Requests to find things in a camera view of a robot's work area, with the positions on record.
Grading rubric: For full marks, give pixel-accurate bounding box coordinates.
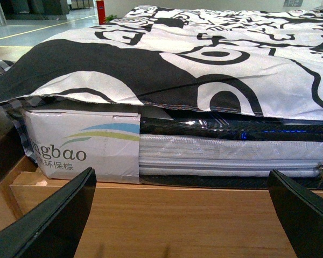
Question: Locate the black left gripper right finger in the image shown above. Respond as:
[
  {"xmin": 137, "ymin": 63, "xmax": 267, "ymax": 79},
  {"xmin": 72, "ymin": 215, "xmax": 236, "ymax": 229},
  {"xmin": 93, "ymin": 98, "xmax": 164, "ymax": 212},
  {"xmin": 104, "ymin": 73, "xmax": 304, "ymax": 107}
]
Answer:
[{"xmin": 267, "ymin": 169, "xmax": 323, "ymax": 257}]

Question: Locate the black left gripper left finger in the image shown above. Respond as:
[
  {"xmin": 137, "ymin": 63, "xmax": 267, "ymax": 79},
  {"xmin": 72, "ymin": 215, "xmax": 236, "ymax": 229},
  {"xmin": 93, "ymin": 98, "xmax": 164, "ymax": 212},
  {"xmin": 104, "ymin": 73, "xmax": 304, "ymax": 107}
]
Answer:
[{"xmin": 0, "ymin": 167, "xmax": 96, "ymax": 257}]

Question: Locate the white mattress label cardboard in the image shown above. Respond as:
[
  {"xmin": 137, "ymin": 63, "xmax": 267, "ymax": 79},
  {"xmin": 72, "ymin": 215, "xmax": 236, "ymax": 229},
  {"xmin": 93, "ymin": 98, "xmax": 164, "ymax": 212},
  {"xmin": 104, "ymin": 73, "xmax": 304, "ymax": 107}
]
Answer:
[{"xmin": 23, "ymin": 109, "xmax": 141, "ymax": 184}]

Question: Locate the white quilted mattress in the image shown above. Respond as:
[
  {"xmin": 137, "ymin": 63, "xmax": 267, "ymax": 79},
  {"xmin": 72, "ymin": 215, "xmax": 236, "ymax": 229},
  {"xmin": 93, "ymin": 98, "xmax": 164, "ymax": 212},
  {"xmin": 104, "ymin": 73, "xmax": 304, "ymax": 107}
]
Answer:
[{"xmin": 138, "ymin": 107, "xmax": 323, "ymax": 189}]

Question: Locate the black and white bedsheet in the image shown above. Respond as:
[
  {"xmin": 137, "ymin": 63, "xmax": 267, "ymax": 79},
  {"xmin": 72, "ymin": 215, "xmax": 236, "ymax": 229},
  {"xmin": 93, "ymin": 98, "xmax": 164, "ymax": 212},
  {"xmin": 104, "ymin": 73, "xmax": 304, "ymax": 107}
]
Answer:
[{"xmin": 0, "ymin": 5, "xmax": 323, "ymax": 121}]

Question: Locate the red fire extinguisher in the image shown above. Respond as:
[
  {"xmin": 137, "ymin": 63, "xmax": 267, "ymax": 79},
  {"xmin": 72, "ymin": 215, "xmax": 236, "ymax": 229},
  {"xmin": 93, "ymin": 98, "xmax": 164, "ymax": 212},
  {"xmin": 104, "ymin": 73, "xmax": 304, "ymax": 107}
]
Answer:
[{"xmin": 96, "ymin": 0, "xmax": 106, "ymax": 25}]

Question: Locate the wooden bed frame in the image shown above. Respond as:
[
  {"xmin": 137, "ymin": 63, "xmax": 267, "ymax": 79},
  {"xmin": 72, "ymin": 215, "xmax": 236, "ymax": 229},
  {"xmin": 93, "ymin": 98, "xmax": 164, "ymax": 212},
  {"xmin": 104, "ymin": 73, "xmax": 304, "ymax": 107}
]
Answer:
[{"xmin": 0, "ymin": 110, "xmax": 323, "ymax": 258}]

